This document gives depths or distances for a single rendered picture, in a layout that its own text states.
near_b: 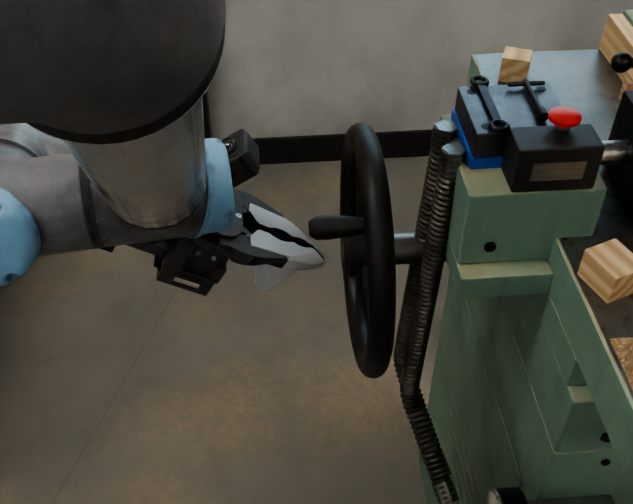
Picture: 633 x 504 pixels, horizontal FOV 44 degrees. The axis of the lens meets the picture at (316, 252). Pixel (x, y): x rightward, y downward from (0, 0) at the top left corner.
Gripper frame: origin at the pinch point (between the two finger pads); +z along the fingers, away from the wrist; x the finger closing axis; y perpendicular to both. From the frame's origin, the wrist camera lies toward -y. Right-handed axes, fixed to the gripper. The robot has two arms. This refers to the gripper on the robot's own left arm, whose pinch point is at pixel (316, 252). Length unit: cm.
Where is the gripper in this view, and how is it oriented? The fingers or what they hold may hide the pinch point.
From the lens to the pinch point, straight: 78.4
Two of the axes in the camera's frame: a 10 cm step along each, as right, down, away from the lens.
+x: 0.8, 6.8, -7.3
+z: 8.6, 3.2, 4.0
